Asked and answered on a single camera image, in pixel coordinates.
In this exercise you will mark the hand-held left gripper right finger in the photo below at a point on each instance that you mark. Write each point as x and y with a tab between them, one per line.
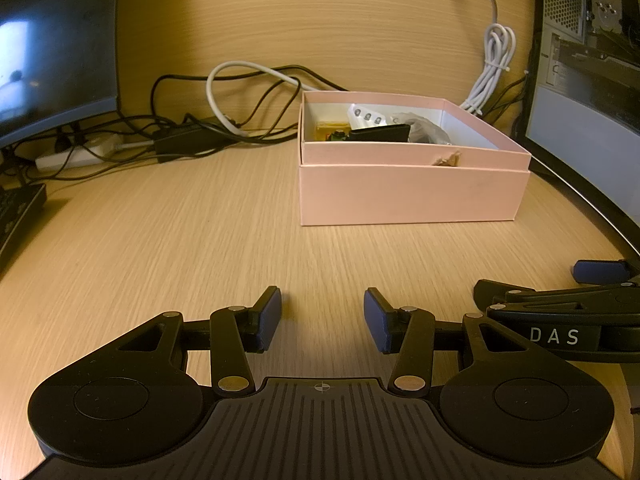
377	320

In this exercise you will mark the black power brick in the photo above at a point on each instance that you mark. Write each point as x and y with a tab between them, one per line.
190	137

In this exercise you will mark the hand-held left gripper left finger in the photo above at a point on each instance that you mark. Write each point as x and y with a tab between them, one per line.
267	317

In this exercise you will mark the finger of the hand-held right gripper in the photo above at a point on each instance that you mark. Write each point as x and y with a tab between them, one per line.
500	291
597	271

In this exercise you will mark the clear bag with black pen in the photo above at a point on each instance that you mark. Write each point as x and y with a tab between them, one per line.
425	127

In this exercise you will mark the black keyboard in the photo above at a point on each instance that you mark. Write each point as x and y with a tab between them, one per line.
15	215

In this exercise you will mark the computer monitor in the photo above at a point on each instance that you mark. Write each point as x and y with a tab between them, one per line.
50	60

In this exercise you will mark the white battery charger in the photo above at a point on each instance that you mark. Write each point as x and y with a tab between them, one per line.
362	116

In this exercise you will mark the computer tower case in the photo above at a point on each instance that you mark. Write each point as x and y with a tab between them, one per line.
575	10

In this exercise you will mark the green toy train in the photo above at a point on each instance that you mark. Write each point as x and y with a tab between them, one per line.
336	136

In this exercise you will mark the pink cardboard box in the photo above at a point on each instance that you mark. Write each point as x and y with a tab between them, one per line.
400	195

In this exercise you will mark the white power strip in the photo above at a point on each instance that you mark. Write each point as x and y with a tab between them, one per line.
80	152

